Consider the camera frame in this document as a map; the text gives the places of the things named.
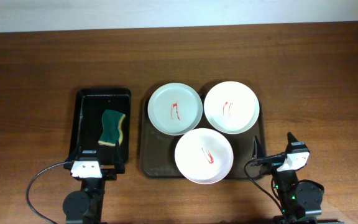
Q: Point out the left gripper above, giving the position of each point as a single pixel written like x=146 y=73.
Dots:
x=108 y=172

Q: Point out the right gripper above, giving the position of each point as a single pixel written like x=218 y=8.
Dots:
x=276 y=165

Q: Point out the green and yellow sponge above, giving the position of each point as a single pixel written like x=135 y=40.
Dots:
x=112 y=134

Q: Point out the white plate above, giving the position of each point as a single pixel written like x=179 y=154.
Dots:
x=204 y=156
x=231 y=107

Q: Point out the pale grey plate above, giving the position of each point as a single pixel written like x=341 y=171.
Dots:
x=175 y=108

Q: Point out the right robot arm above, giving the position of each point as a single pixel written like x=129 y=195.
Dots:
x=299 y=201

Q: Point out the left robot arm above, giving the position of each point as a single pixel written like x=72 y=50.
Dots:
x=85 y=205

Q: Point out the small black tray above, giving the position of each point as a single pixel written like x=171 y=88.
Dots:
x=90 y=105

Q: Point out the brown serving tray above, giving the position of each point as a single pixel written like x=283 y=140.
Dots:
x=156 y=151

